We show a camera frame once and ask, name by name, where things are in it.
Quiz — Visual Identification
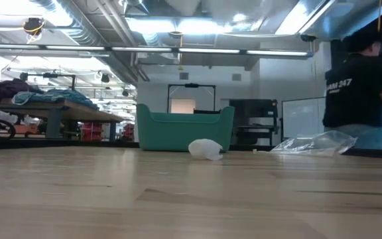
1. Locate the green plastic bin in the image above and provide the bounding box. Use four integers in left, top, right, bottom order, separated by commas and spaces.
136, 104, 235, 153

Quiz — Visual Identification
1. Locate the black workstation rack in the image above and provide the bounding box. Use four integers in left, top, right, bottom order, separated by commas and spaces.
229, 98, 281, 146

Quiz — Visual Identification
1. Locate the long LED light bar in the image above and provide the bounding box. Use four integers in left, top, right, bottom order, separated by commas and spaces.
0, 42, 314, 58

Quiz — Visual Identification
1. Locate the red storage rack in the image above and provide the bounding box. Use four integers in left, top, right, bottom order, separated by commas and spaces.
80, 121, 104, 142

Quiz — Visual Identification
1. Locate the whiteboard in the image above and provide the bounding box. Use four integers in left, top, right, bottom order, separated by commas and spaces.
281, 96, 327, 139

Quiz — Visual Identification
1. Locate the clear plastic bag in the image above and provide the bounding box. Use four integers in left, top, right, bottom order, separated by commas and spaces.
270, 129, 357, 157

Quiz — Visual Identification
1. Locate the teal garment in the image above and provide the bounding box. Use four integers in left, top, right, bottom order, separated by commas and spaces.
11, 88, 99, 110

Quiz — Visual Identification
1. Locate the grey-legged wooden workbench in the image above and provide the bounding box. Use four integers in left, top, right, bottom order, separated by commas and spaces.
0, 98, 125, 140

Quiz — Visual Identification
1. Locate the person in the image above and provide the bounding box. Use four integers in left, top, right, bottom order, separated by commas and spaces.
322, 29, 382, 151

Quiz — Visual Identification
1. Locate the black hanging device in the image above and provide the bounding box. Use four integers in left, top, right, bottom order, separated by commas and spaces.
23, 17, 46, 44

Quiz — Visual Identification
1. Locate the purple garment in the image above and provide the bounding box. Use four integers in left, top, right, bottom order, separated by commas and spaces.
0, 78, 44, 102

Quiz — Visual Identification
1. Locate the black gantry frame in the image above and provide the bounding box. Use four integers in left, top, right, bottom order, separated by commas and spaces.
166, 83, 217, 114

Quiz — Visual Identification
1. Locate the black aluminium frame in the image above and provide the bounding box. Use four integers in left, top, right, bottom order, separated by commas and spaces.
0, 136, 382, 160

